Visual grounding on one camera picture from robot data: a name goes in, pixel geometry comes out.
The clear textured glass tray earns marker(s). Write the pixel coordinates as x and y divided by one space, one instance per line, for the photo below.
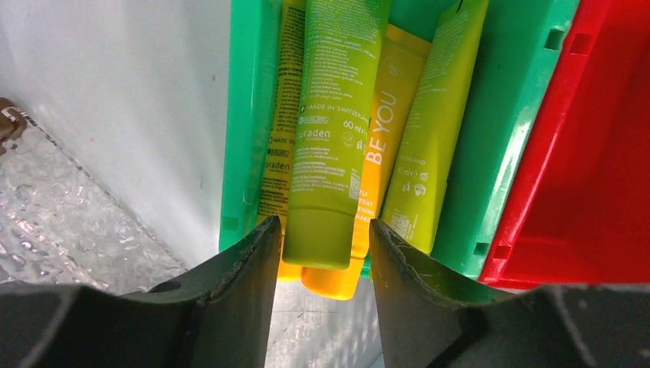
59 227

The red plastic bin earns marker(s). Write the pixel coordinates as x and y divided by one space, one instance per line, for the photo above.
578 208

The green bin with toothpaste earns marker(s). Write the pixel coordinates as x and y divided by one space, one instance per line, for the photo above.
520 49

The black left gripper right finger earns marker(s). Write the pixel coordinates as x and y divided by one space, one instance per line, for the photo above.
432 316

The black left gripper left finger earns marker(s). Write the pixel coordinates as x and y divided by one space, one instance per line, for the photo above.
217 314

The lime green toothpaste tube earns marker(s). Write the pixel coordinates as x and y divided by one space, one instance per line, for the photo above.
343 43

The yellow toothpaste tube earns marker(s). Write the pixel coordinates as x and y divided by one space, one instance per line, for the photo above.
401 65
276 178

